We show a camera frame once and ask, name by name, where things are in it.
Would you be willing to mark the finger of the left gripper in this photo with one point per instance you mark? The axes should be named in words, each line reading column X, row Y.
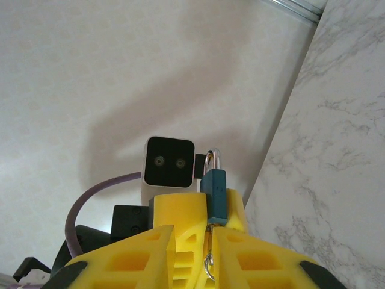
column 236, row 213
column 180, row 210

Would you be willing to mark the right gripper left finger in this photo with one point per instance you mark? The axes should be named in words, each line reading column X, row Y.
column 99, row 280

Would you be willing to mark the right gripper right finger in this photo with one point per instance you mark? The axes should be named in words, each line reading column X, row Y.
column 285, row 271

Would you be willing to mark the dark teal padlock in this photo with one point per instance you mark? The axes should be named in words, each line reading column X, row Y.
column 214, row 195

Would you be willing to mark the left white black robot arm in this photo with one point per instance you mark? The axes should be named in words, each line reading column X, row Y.
column 30, row 263

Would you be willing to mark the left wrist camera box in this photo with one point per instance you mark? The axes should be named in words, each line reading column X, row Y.
column 168, row 162

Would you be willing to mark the aluminium frame post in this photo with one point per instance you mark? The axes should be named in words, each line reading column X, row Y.
column 300, row 8

